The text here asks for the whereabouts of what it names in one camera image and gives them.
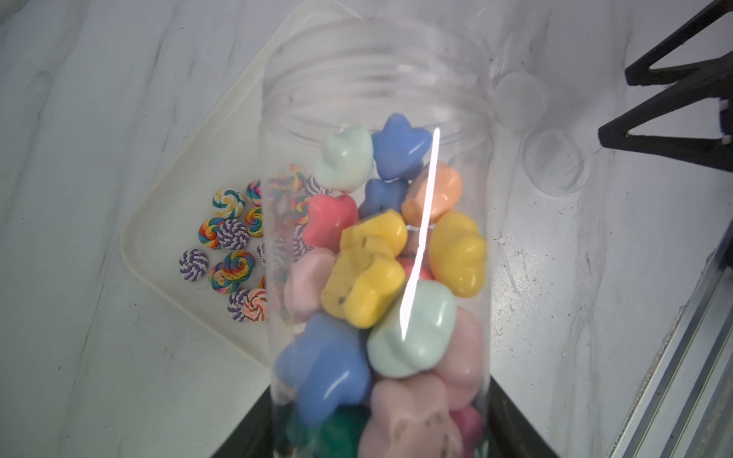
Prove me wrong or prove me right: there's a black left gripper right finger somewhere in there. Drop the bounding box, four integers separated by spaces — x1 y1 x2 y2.
486 380 559 458

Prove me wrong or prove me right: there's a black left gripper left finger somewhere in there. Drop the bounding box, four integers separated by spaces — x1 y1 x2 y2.
211 389 274 458

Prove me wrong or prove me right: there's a white cutting board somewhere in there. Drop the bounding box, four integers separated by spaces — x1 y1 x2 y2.
120 1 354 368

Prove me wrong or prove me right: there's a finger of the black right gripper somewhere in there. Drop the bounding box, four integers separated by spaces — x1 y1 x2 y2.
623 0 733 88
597 85 732 172

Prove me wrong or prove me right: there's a pile of colourful candies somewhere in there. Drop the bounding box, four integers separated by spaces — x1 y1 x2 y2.
178 164 331 323

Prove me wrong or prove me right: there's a colourful candy jar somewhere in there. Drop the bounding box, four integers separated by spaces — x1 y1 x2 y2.
260 18 492 457

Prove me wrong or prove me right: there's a pile of star candies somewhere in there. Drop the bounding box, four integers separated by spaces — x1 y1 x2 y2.
267 113 489 457

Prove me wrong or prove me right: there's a small clear candy jar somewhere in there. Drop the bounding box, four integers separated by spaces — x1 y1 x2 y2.
521 128 591 198

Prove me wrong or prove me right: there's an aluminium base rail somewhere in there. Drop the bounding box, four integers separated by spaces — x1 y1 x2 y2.
611 230 732 457

